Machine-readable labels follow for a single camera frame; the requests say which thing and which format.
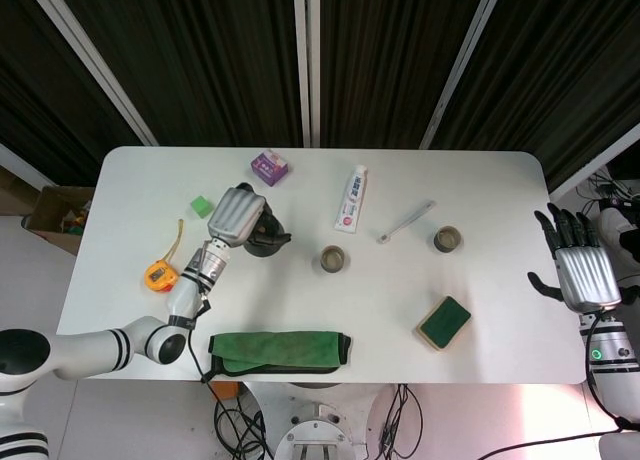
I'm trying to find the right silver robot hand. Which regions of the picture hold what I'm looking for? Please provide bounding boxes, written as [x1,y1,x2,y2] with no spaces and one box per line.
[527,203,623,312]

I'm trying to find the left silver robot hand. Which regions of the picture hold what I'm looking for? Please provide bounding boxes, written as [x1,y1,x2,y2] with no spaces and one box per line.
[206,182,274,249]

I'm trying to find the black teapot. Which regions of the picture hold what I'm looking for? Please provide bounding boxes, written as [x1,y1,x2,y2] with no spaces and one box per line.
[242,204,293,259]

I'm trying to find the small dark ceramic cup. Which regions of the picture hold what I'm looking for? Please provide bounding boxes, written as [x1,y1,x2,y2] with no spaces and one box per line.
[433,225,462,255]
[320,245,348,275]

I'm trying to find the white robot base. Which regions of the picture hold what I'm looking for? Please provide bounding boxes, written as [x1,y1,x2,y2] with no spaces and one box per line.
[244,379,396,460]

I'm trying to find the purple small carton box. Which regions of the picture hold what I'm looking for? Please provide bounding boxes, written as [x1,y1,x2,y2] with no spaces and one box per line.
[249,148,291,186]

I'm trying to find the white rounded machine part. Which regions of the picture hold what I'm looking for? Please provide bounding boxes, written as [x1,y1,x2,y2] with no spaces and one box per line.
[597,207,640,281]

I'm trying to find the yellow tape measure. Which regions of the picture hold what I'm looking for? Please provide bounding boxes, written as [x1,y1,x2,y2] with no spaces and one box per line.
[144,218,185,294]

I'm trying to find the white toothpaste tube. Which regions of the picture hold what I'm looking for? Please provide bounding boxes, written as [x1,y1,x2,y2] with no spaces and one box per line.
[333,164,370,235]

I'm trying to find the green folded microfibre cloth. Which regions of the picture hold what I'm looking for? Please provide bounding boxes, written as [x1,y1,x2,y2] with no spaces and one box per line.
[200,331,353,384]

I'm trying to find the yellow green scouring sponge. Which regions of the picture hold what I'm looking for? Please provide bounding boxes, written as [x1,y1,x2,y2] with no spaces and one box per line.
[414,295,472,353]

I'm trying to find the black pleated curtain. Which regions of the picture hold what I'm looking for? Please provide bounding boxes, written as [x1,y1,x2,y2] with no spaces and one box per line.
[0,0,640,191]

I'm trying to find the white toothbrush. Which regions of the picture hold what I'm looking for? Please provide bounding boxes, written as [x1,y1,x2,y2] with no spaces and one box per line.
[377,200,436,245]

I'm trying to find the orange object under table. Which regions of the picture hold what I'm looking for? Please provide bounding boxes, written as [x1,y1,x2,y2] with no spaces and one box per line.
[209,381,240,401]

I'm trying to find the brown cardboard box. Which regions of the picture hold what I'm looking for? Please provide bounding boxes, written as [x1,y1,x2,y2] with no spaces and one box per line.
[24,184,94,256]

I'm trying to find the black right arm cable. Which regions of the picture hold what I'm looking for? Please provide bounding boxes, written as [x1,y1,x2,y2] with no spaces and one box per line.
[467,309,640,460]

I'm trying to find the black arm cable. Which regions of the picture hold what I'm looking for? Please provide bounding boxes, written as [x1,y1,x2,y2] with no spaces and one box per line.
[467,309,640,460]
[187,299,221,396]

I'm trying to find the white frame post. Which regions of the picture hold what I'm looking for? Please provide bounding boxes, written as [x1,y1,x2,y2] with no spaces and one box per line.
[548,128,640,201]
[292,0,321,149]
[29,0,159,146]
[419,0,509,149]
[0,142,49,194]

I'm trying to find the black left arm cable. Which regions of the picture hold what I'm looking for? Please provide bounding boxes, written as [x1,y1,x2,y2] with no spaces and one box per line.
[187,299,221,396]

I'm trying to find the black floor cable bundle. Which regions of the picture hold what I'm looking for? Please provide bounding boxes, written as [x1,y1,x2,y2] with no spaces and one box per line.
[379,383,426,451]
[213,394,274,460]

